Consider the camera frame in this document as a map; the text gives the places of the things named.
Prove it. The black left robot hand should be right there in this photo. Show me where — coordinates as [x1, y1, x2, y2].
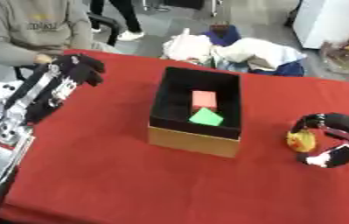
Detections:
[3, 53, 107, 126]

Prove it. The pile of white bags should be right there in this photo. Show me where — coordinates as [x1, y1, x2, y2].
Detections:
[160, 27, 308, 71]

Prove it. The pink block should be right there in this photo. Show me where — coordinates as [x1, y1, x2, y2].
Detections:
[191, 90, 219, 110]

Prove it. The white cabinet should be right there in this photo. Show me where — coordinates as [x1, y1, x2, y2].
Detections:
[291, 0, 349, 50]

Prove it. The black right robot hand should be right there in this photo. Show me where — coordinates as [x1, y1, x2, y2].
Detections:
[290, 112, 349, 169]

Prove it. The brown clutter pile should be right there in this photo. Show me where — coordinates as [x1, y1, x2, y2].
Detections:
[318, 29, 349, 76]

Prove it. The seated person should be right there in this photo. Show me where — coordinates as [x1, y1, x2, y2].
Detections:
[0, 0, 124, 67]

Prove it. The green block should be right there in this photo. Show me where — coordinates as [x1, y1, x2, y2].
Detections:
[187, 107, 225, 127]

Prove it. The cardboard box with black inside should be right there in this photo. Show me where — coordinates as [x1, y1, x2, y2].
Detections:
[146, 66, 243, 158]

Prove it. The yellow toy fruit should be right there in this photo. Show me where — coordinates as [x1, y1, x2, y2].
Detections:
[285, 129, 318, 153]

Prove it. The person's hand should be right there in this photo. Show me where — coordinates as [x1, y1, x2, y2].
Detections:
[31, 53, 57, 65]

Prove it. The blue bag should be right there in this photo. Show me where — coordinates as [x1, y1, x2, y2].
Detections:
[199, 24, 306, 78]

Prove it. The standing person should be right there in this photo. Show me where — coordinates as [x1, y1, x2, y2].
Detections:
[88, 0, 147, 42]

